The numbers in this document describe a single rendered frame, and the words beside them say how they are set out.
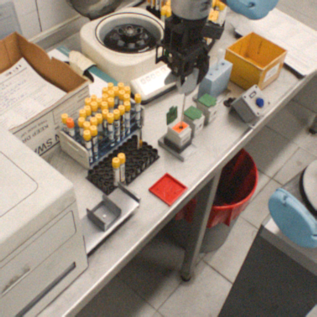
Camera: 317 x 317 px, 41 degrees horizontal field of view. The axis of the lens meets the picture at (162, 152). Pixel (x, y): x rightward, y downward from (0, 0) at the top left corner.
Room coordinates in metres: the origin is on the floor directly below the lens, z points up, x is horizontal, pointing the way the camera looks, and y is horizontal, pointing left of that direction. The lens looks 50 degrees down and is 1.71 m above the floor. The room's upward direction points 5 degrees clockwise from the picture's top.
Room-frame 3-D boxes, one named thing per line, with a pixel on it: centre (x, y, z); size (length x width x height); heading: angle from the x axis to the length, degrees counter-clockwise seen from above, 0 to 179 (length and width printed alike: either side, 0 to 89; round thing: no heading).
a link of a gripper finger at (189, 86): (0.69, -0.04, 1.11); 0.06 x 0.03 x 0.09; 143
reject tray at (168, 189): (0.58, -0.02, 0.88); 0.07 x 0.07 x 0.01; 54
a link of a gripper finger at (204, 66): (0.70, -0.06, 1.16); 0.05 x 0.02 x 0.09; 53
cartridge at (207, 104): (0.83, -0.11, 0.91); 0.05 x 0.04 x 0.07; 54
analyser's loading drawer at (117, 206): (0.45, 0.12, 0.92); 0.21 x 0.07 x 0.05; 144
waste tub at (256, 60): (1.04, -0.25, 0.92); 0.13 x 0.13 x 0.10; 51
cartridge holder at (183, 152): (0.72, -0.04, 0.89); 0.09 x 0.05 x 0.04; 53
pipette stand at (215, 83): (0.93, -0.13, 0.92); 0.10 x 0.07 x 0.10; 146
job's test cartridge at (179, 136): (0.72, -0.04, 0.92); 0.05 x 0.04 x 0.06; 53
